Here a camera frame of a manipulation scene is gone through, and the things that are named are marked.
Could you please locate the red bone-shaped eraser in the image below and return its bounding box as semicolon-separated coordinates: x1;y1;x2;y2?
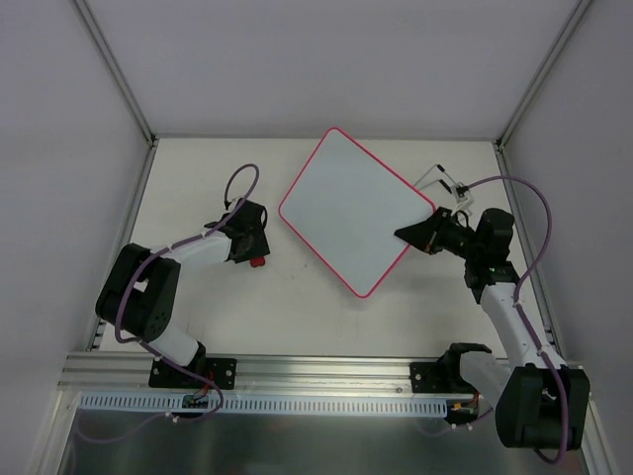
249;256;266;268

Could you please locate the pink framed whiteboard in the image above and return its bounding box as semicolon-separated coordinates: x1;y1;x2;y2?
278;127;436;299

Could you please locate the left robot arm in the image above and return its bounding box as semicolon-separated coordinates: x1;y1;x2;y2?
95;198;270;391

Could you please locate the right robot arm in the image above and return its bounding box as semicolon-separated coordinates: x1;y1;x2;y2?
395;208;590;453

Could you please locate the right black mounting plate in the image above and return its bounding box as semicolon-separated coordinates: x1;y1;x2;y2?
408;361;450;394

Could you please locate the black mounting plate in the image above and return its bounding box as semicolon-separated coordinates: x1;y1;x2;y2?
148;356;237;390
408;361;450;394

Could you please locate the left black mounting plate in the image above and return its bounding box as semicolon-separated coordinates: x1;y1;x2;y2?
148;356;237;390

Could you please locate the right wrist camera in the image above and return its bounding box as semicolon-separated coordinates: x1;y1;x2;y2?
450;182;474;217

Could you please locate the wire whiteboard stand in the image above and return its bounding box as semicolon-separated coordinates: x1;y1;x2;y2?
413;163;461;210

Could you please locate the right aluminium frame post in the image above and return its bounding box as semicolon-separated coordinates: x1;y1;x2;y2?
496;0;594;149

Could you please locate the aluminium frame post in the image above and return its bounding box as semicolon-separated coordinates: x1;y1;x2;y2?
69;0;156;147
496;0;594;149

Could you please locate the white slotted cable duct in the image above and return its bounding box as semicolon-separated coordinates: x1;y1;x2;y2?
78;392;448;419

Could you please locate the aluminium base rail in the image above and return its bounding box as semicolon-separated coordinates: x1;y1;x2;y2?
57;350;589;402

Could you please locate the left aluminium frame post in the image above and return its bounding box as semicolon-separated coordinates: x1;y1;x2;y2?
69;0;156;147

